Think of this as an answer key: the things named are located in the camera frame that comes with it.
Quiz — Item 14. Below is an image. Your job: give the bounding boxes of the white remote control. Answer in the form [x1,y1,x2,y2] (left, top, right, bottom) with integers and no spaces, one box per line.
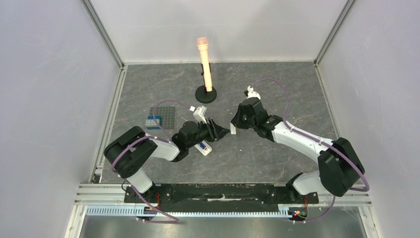
[194,141,212,156]

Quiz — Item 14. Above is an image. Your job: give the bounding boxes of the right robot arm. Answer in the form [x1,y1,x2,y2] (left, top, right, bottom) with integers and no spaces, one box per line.
[231,97,369,202]

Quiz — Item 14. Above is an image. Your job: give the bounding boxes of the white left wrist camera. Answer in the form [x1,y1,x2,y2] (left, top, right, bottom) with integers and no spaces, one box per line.
[189,106,207,124]

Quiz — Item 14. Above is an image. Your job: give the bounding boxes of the dark grey studded baseplate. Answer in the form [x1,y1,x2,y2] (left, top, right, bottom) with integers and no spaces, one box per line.
[150,106,175,129]

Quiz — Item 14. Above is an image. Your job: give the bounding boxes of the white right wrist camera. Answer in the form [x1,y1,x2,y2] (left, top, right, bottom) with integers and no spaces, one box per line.
[244,86,261,100]

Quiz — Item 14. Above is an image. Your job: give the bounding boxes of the white slotted cable duct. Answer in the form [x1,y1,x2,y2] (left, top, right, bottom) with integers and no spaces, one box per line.
[84,205,291,218]

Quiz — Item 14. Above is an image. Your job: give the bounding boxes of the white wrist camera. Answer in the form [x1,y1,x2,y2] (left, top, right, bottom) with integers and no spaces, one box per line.
[244,86,261,100]
[189,106,207,124]

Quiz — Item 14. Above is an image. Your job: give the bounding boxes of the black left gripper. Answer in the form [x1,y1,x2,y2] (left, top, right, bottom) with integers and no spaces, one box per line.
[187,118,230,149]

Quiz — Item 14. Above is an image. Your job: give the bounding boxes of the light grey toy brick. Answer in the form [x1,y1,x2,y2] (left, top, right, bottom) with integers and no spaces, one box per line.
[145,119,160,129]

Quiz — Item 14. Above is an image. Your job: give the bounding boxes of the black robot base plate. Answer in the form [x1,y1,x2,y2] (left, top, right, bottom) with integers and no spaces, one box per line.
[143,183,319,212]

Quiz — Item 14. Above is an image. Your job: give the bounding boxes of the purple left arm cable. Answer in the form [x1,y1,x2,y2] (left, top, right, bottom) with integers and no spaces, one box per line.
[110,100,196,224]

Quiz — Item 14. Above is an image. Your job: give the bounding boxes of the blue toy brick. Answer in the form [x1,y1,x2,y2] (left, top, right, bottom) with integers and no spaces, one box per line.
[148,115,161,121]

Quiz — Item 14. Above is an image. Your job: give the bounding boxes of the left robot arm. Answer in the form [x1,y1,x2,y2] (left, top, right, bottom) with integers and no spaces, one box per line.
[103,118,230,203]

